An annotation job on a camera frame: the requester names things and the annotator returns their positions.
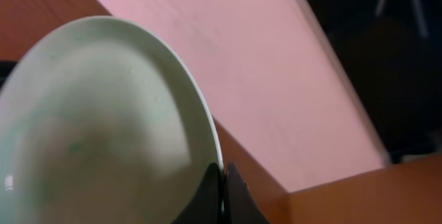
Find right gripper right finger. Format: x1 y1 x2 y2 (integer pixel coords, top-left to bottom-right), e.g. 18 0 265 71
224 163 269 224

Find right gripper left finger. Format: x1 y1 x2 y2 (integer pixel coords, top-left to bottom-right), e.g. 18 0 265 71
172 163 222 224

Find teal plate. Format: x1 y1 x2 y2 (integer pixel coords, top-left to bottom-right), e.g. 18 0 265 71
1 16 222 223

